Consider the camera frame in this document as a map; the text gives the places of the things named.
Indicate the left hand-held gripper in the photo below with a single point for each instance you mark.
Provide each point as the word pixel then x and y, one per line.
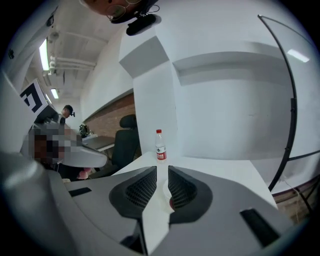
pixel 30 117

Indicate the short ceiling light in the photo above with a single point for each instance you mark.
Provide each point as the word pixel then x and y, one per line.
pixel 54 93

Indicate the black curved stand frame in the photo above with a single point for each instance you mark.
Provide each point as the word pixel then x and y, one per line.
pixel 291 112

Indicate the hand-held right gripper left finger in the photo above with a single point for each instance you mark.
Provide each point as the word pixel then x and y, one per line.
pixel 100 220

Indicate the thin-rimmed glasses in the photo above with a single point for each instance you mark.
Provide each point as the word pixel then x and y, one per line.
pixel 117 10

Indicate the clear water bottle red cap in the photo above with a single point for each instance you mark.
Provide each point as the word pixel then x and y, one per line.
pixel 160 147

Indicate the black office chair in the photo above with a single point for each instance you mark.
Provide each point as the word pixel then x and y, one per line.
pixel 125 147

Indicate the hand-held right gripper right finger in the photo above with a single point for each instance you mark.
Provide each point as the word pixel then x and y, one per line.
pixel 225 200

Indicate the white ceiling pipes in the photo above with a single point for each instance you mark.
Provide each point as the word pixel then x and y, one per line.
pixel 65 63

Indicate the green potted plant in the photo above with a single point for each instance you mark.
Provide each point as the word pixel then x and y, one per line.
pixel 85 130

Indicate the long ceiling light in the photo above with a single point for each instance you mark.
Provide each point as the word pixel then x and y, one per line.
pixel 44 55

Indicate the grey background desk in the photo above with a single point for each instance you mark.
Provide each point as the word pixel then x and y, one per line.
pixel 98 142

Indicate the black head camera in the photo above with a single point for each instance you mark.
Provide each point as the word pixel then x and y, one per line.
pixel 141 23

